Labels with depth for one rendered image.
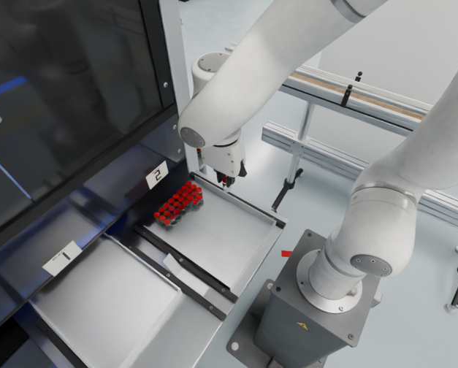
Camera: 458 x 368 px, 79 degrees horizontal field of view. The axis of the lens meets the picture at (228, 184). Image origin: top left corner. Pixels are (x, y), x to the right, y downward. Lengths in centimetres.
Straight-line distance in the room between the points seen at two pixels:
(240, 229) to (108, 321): 45
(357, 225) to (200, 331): 50
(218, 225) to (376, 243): 54
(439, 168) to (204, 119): 33
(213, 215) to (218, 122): 57
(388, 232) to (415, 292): 157
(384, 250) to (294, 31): 36
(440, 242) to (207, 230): 177
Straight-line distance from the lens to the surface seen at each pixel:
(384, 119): 147
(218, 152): 61
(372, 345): 187
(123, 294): 89
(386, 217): 55
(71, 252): 84
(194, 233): 92
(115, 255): 95
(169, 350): 83
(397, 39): 198
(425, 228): 237
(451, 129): 44
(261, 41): 41
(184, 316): 84
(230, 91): 40
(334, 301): 90
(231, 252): 89
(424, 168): 48
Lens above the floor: 169
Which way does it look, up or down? 51 degrees down
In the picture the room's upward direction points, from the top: straight up
